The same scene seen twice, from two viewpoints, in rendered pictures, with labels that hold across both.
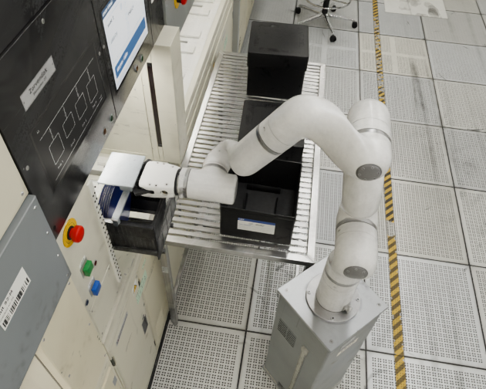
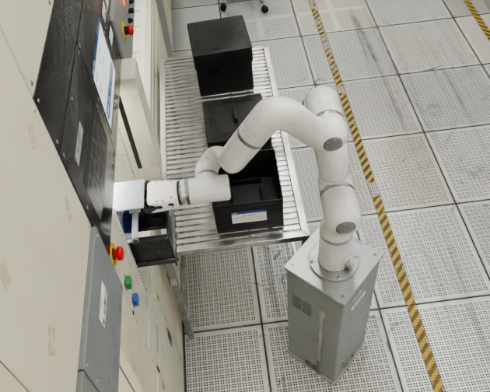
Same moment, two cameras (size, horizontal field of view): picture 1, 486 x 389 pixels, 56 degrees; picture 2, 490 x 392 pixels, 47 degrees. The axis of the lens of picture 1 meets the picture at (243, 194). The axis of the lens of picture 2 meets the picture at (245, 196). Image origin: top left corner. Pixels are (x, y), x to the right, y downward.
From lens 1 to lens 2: 0.56 m
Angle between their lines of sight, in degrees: 4
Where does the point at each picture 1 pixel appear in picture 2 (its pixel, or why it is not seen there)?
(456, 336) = (458, 272)
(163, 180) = (167, 194)
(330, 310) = (334, 271)
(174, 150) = (154, 168)
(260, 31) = (197, 32)
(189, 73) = not seen: hidden behind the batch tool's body
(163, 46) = (128, 79)
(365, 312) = (365, 264)
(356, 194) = (329, 162)
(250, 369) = (276, 357)
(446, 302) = (442, 243)
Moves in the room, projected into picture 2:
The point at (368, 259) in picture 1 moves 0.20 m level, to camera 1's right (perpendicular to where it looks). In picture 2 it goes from (352, 214) to (412, 201)
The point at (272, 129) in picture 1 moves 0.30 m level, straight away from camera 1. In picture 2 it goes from (250, 130) to (237, 65)
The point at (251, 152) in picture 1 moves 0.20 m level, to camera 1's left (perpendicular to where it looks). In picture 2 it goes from (237, 152) to (169, 166)
